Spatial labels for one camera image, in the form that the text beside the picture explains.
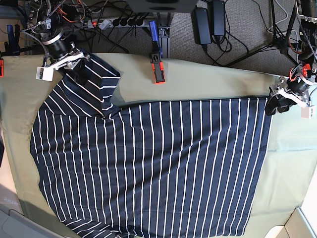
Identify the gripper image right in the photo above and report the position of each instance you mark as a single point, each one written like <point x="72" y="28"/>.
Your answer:
<point x="283" y="91"/>

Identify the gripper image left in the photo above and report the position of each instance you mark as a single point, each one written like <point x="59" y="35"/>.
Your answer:
<point x="65" y="54"/>

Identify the navy white striped T-shirt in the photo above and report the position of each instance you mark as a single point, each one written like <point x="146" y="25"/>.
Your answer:
<point x="170" y="169"/>

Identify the grey power strip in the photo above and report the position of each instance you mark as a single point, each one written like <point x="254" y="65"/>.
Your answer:
<point x="126" y="22"/>

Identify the black tripod stand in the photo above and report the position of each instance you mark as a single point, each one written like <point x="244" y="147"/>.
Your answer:
<point x="265" y="35"/>

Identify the blue left clamp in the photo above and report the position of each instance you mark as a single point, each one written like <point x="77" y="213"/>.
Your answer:
<point x="12" y="47"/>

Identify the blue orange centre clamp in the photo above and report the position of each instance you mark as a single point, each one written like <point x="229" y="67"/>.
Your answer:
<point x="155" y="55"/>

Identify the black box under table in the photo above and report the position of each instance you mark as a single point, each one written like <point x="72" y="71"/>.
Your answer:
<point x="182" y="6"/>

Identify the black power adapter left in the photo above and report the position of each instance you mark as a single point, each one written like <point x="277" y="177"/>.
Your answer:
<point x="201" y="26"/>

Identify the black power adapter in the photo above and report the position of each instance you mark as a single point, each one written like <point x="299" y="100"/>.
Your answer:
<point x="217" y="11"/>
<point x="201" y="26"/>

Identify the black power adapter right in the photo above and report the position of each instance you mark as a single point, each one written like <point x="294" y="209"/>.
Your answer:
<point x="217" y="11"/>

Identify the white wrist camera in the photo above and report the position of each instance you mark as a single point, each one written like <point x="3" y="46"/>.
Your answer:
<point x="308" y="112"/>
<point x="45" y="73"/>

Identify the aluminium profile post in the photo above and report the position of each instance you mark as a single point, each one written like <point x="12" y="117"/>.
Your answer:
<point x="163" y="21"/>

